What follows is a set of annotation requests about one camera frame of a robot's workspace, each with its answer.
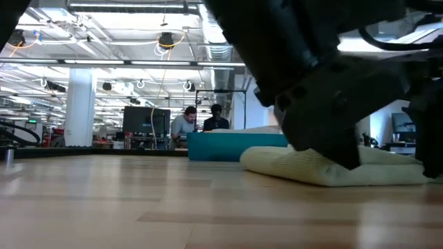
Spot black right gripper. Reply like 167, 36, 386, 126
253, 47, 443, 180

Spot green microfiber towel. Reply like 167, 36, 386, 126
239, 144, 443, 187

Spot grey waffle microfiber towel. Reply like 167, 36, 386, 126
209, 124, 283, 135

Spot dark desk monitor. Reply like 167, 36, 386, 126
391, 112, 416, 134

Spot grey office desk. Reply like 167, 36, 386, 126
383, 141, 416, 156

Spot teal plastic bin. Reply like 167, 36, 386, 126
186, 131, 290, 163

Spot person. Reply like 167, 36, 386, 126
169, 106, 199, 150
203, 103, 230, 132

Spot black dome fixture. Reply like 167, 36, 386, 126
158, 32, 176, 49
6, 29, 26, 48

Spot black computer monitor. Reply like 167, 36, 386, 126
123, 106, 171, 135

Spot white pillar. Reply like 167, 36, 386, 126
64, 67, 98, 148

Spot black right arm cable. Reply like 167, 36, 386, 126
358, 26, 443, 53

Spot black metal rig frame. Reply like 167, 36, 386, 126
195, 89, 247, 131

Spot black aluminium table frame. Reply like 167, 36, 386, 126
0, 147, 190, 160

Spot black curved cable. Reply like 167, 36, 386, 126
0, 120, 42, 146

